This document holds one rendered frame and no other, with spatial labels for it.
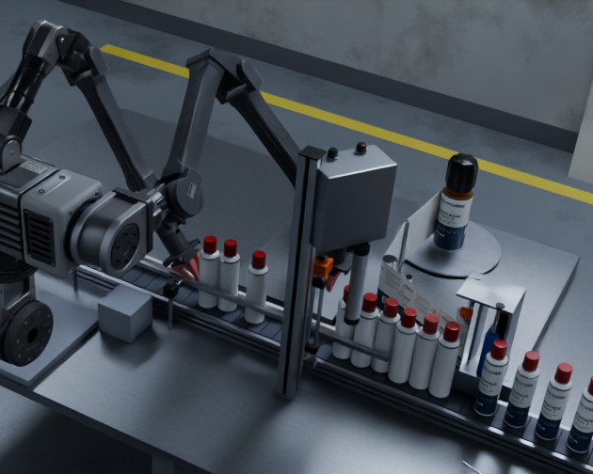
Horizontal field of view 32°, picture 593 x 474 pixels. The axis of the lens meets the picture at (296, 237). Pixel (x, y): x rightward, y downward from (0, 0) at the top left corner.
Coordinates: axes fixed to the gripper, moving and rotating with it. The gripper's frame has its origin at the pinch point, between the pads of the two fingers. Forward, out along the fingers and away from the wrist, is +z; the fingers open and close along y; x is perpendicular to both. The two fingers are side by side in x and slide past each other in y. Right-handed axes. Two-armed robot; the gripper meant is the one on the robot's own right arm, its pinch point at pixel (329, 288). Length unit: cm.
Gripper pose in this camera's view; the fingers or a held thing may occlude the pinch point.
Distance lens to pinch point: 259.1
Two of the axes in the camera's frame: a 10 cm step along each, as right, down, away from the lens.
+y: -8.8, -3.2, 3.5
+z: -0.8, 8.3, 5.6
